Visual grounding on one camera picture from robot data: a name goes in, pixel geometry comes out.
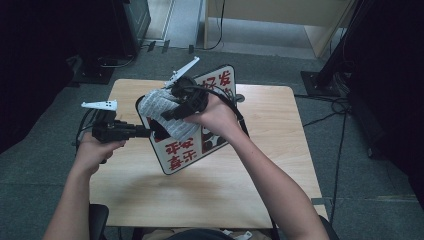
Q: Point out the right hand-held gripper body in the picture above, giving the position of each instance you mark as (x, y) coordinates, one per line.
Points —
(193, 96)

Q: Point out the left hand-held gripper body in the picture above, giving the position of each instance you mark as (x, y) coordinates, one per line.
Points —
(110, 131)

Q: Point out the grey fluffy towel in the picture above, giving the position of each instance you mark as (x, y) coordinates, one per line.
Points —
(156, 103)

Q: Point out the panda sign board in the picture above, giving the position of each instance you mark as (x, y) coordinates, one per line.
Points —
(180, 153)

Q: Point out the person's left hand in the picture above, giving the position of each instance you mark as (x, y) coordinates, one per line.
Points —
(90, 153)

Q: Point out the person's right hand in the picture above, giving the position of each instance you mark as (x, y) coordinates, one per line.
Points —
(216, 116)

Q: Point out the black flat stand base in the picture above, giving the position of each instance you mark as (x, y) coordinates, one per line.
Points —
(93, 75)

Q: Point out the black chair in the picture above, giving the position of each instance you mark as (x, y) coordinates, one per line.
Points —
(98, 220)

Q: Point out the black computer tower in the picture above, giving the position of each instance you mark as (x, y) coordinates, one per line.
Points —
(133, 26)

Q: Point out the black curtain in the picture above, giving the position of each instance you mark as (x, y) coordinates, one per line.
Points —
(40, 66)
(393, 100)

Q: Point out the person's dark shirt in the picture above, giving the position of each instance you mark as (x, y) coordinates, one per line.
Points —
(200, 235)

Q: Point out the light wooden desk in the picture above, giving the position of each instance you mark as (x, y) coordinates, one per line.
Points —
(283, 11)

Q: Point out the black metal stand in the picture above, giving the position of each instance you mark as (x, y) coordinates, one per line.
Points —
(325, 85)

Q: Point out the small white object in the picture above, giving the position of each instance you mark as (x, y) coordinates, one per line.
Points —
(245, 236)

